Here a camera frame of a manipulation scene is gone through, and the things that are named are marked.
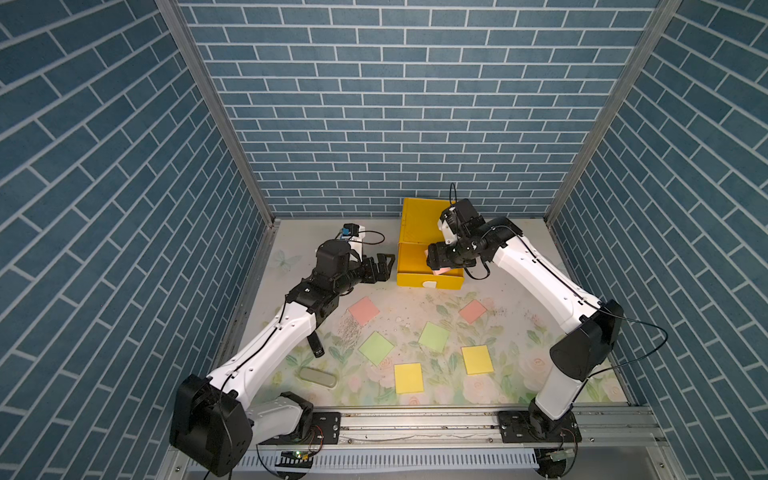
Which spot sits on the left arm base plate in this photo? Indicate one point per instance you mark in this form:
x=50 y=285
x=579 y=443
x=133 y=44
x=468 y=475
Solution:
x=320 y=427

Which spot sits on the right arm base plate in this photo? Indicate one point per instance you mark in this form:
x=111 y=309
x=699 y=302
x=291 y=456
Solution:
x=523 y=426

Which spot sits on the yellow drawer cabinet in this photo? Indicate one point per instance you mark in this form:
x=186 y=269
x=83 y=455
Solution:
x=420 y=221

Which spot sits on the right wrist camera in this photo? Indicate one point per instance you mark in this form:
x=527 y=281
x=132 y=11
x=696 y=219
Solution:
x=459 y=220

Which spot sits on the yellow sticky pad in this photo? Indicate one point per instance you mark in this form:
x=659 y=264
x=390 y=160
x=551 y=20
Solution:
x=408 y=378
x=477 y=360

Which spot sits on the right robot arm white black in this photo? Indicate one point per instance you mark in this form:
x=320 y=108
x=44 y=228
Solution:
x=590 y=326

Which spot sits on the yellow drawer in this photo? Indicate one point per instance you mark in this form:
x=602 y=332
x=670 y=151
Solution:
x=413 y=271

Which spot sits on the white cable duct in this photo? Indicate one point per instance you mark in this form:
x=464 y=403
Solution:
x=357 y=461

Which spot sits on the aluminium mounting rail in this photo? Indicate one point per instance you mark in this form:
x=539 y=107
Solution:
x=600 y=425

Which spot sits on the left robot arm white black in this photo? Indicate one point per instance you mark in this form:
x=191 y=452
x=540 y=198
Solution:
x=214 y=421

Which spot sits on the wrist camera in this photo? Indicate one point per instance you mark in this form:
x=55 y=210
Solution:
x=352 y=233
x=459 y=220

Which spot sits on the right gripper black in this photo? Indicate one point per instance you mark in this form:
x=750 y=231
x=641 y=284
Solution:
x=435 y=256

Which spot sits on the yellow sticky pad left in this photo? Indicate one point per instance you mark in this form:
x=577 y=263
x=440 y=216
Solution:
x=408 y=378

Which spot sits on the black stapler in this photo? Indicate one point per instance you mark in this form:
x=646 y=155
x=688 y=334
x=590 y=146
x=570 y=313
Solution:
x=316 y=345

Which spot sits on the green sticky pad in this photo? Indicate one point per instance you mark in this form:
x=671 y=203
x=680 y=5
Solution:
x=376 y=348
x=434 y=337

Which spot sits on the yellow sticky pad right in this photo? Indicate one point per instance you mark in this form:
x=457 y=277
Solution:
x=477 y=360

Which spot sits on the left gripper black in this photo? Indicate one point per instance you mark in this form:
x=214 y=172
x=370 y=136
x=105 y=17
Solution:
x=381 y=273

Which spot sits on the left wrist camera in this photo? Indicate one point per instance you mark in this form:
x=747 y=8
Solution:
x=352 y=233

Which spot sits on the grey green case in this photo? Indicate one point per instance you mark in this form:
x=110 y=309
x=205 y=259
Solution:
x=318 y=377

